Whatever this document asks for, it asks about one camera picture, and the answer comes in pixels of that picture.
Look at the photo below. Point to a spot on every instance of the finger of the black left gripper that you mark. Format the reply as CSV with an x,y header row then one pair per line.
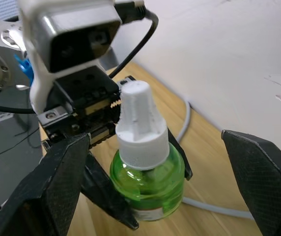
x,y
183,162
106,194

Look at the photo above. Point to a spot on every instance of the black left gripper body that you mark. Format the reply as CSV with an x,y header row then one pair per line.
x,y
86,93

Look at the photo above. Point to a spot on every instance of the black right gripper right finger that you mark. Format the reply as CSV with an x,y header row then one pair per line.
x,y
268,182

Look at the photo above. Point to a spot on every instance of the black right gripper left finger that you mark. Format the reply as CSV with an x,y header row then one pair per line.
x,y
44,191

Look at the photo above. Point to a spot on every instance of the green repellent liquid bottle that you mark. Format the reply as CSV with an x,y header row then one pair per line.
x,y
155,186

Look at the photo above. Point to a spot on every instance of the white ribbed bottle cap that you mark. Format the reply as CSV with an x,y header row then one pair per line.
x,y
140,123

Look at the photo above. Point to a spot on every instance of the blue plastic clip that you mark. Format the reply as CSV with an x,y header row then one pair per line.
x,y
26,66

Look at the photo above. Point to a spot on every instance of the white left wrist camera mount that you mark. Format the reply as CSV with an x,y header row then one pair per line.
x,y
36,73

